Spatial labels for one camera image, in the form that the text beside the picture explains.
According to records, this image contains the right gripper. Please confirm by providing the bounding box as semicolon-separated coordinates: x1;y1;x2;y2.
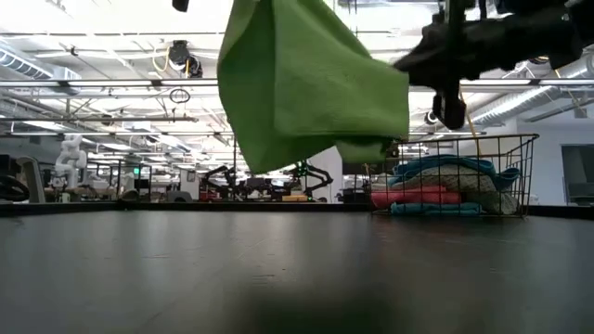
393;0;584;131

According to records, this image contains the black wire basket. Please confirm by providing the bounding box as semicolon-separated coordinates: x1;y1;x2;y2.
366;133;540;218

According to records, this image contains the light blue microfiber towel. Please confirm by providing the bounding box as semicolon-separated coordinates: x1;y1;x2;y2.
388;155;521;191

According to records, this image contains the grey waffle microfiber towel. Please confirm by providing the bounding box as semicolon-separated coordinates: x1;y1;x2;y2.
389;164;520;215

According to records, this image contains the green microfiber towel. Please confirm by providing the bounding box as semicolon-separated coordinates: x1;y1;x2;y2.
216;0;410;175

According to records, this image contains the pink microfiber towel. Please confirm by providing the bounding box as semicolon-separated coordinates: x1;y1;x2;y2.
370;185;463;210

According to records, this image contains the teal microfiber towel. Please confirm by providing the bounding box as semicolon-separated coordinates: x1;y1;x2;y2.
391;201;484;217

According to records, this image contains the long ceiling light bar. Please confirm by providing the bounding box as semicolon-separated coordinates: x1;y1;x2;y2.
0;77;594;89

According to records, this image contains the black monitor screen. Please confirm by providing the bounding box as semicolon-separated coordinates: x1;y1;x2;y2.
342;161;372;176

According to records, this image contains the grey curved machine part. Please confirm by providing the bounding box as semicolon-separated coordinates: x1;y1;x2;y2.
16;155;46;204

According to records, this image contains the black round wheel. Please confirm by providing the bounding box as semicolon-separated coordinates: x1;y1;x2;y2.
0;173;32;203

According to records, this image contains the black hanging cable loop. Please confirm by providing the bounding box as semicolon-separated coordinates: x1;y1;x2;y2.
169;87;192;105

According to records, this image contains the silver ventilation duct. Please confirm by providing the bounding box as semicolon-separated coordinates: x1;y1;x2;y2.
0;48;83;94
466;53;594;134

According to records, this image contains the dark wall window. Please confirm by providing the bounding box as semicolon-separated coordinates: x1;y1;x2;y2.
560;143;594;206

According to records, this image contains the black aluminium table frame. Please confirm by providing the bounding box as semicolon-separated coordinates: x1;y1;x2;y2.
0;200;594;220

